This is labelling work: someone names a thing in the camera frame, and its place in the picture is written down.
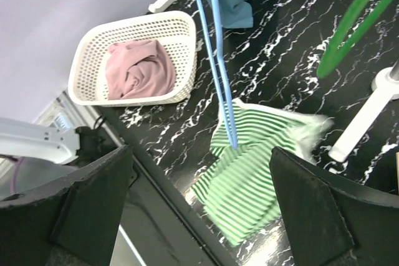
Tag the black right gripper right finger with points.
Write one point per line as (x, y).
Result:
(331, 220)

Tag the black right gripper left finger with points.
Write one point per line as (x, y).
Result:
(78, 213)

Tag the green striped tank top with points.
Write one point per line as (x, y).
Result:
(237, 191)

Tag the pink tank top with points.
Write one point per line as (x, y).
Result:
(138, 69)

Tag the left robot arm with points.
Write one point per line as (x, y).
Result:
(59, 146)

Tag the white metal clothes rack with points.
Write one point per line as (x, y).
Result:
(385, 84)

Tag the white perforated plastic basket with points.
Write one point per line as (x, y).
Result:
(174, 30)

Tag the black mounting base plate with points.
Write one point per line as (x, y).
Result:
(157, 222)

